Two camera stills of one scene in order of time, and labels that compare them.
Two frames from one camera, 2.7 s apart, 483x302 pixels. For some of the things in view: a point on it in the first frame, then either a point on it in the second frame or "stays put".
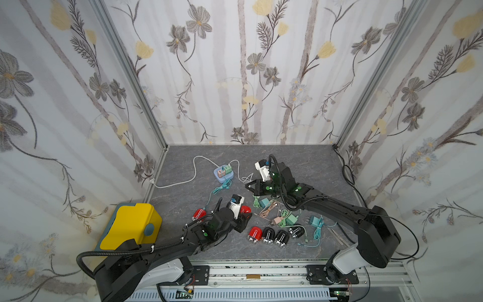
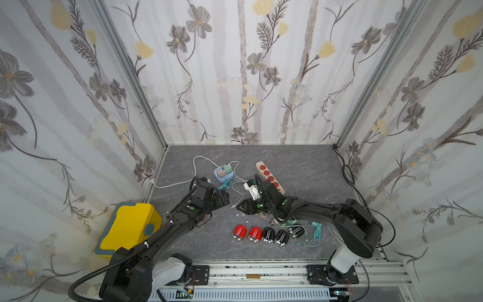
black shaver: (282, 238) stays put
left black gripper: (242, 223) -> (226, 199)
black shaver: (296, 232) stays put
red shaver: (255, 234) stays put
